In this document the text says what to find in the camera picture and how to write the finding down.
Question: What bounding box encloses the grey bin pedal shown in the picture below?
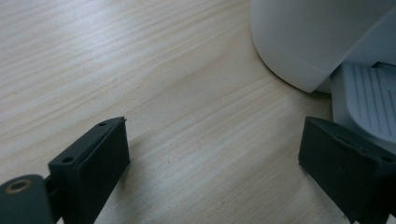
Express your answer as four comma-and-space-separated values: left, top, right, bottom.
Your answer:
330, 61, 396, 153

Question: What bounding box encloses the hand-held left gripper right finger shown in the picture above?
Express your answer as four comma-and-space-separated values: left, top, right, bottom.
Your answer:
298, 116, 396, 224

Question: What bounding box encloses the white pedal bin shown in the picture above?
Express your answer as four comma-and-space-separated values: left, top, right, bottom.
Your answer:
250, 0, 396, 94

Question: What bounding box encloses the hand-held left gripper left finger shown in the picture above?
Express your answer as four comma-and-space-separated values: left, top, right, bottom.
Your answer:
48, 116, 132, 224

